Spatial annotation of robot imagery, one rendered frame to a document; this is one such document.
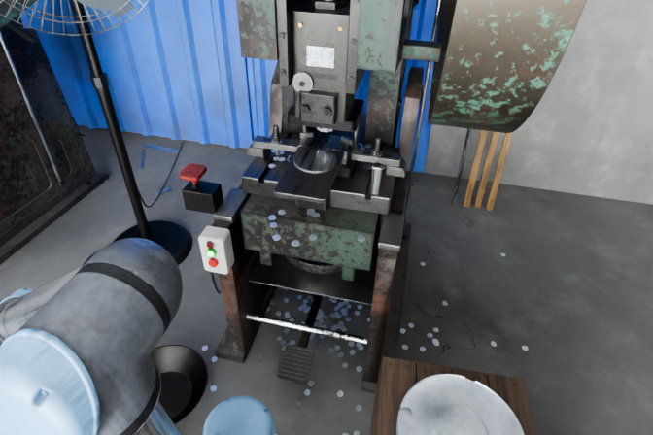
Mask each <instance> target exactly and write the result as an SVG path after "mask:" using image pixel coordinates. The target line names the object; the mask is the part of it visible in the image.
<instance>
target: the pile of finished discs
mask: <svg viewBox="0 0 653 435"><path fill-rule="evenodd" d="M396 435H525V433H524V431H523V428H522V426H521V424H520V422H519V420H518V419H517V418H516V416H515V415H514V413H513V412H512V410H511V409H510V408H509V406H508V405H507V404H506V403H505V402H504V401H503V400H502V399H501V398H500V397H499V396H498V395H497V394H496V393H495V392H493V391H492V390H491V389H489V388H488V387H486V386H485V385H482V384H481V383H479V382H477V381H475V382H474V381H470V380H469V379H466V378H465V377H464V376H460V375H454V374H438V375H433V376H429V377H426V378H424V379H422V380H420V381H418V382H417V383H415V384H414V385H413V386H412V387H411V388H410V389H409V390H408V391H407V393H406V394H405V396H404V398H403V400H402V402H401V405H400V410H399V412H398V417H397V424H396Z"/></svg>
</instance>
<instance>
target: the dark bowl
mask: <svg viewBox="0 0 653 435"><path fill-rule="evenodd" d="M151 360H152V361H153V363H154V365H155V367H156V369H157V371H158V373H159V375H160V379H161V390H160V395H159V399H158V400H159V402H160V403H161V405H162V407H163V408H164V410H165V411H166V413H167V414H168V416H169V417H170V418H171V420H172V421H173V423H174V424H175V423H177V422H179V421H180V420H182V419H183V418H185V417H186V416H187V415H188V414H189V413H190V412H191V411H192V410H193V409H194V408H195V407H196V406H197V404H198V403H199V401H200V400H201V398H202V396H203V394H204V392H205V389H206V386H207V383H208V370H207V365H206V363H205V361H204V359H203V357H202V356H201V355H200V354H199V353H198V352H197V351H195V350H194V349H192V348H189V347H187V346H182V345H165V346H160V347H156V348H154V350H153V351H152V353H151Z"/></svg>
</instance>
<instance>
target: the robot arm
mask: <svg viewBox="0 0 653 435"><path fill-rule="evenodd" d="M182 293H183V282H182V275H181V272H180V269H179V266H178V264H177V262H176V261H175V259H174V257H173V256H172V255H171V254H170V253H169V251H167V250H166V249H165V248H164V247H162V246H161V245H159V244H157V243H155V242H153V241H150V240H147V239H141V238H127V239H121V240H118V241H115V242H114V243H112V244H110V245H108V246H106V247H104V248H102V249H100V250H98V251H95V252H94V253H92V254H91V255H90V256H89V257H88V258H87V259H86V260H85V261H84V263H83V264H82V266H81V268H79V269H77V270H75V271H73V272H70V273H68V274H66V275H64V276H62V277H60V278H58V279H56V280H54V281H52V282H50V283H48V284H45V285H43V286H41V287H39V288H37V289H35V290H32V289H26V288H23V289H19V290H17V291H16V292H14V293H13V294H12V295H11V296H10V297H7V298H6V299H4V300H3V301H2V302H1V303H0V435H181V434H180V432H179V431H178V429H177V428H176V426H175V424H174V423H173V421H172V420H171V418H170V417H169V416H168V414H167V413H166V411H165V410H164V408H163V407H162V405H161V403H160V402H159V400H158V399H159V395H160V390H161V379H160V375H159V373H158V371H157V369H156V367H155V365H154V363H153V361H152V360H151V353H152V351H153V350H154V348H155V346H156V345H157V343H158V342H159V340H160V339H161V337H162V336H163V334H164V333H165V331H166V330H167V328H168V326H169V325H170V323H171V322H172V320H173V319H174V317H175V316H176V314H177V312H178V309H179V307H180V304H181V299H182ZM203 435H275V424H274V421H273V418H272V416H271V414H270V412H269V410H268V409H267V407H266V406H265V405H264V404H263V403H262V402H260V401H259V400H257V399H256V398H253V397H250V396H236V397H231V398H230V399H227V400H225V401H223V402H222V403H220V404H219V405H218V406H216V407H215V408H214V409H213V411H212V412H211V413H210V414H209V416H208V417H207V419H206V421H205V424H204V429H203Z"/></svg>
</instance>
